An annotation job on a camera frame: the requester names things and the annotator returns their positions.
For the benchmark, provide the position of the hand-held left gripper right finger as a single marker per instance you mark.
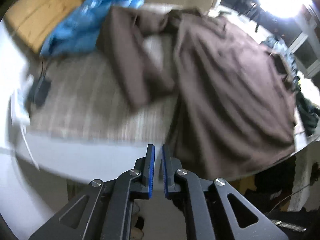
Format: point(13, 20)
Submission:
point(164, 170)

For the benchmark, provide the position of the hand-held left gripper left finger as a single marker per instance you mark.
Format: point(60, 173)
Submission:
point(151, 170)

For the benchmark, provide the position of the brown sweatshirt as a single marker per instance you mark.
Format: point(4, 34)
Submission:
point(225, 92)

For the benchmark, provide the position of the plaid woven mat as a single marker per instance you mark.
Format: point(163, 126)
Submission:
point(87, 100)

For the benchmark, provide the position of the black power adapter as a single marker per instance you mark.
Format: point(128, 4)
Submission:
point(41, 92)

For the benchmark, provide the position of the white power strip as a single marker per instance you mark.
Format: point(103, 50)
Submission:
point(21, 102)

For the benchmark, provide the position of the black garment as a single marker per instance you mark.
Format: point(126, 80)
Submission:
point(310, 115)

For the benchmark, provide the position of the blue woven bag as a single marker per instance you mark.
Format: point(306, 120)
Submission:
point(80, 27)

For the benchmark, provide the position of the pine wooden board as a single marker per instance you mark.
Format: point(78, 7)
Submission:
point(37, 10)

